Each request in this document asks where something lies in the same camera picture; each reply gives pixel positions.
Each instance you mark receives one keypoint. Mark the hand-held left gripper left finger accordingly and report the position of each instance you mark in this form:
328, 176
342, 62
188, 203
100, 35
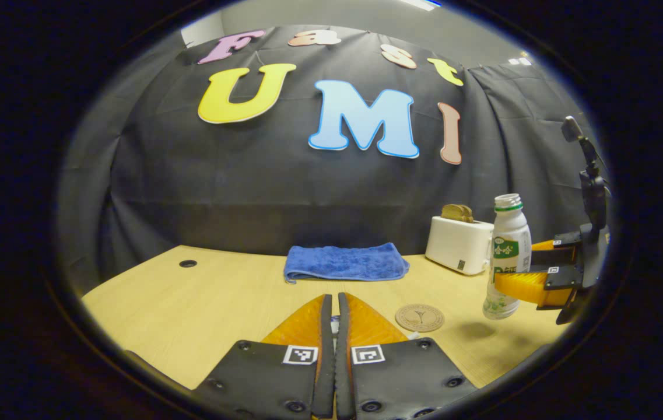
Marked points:
326, 361

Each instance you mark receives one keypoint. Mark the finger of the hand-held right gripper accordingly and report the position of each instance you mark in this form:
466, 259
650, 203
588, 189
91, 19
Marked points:
561, 280
558, 248

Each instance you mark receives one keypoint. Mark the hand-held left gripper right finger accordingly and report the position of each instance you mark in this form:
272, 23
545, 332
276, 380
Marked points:
343, 361

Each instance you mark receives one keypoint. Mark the white plastic water bottle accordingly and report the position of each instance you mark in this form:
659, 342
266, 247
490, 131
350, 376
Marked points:
506, 233

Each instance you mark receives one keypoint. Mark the round brown coaster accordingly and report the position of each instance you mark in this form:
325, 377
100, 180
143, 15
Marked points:
420, 318

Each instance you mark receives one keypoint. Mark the brown toast slice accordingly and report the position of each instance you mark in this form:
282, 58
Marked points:
451, 212
467, 216

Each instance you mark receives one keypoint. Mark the blue towel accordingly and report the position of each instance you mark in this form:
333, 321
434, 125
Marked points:
346, 262

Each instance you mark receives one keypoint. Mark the white toaster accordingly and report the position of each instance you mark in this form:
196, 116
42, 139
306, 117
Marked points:
456, 245

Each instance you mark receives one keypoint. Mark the ceiling light panel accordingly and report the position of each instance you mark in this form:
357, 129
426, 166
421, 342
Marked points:
421, 3

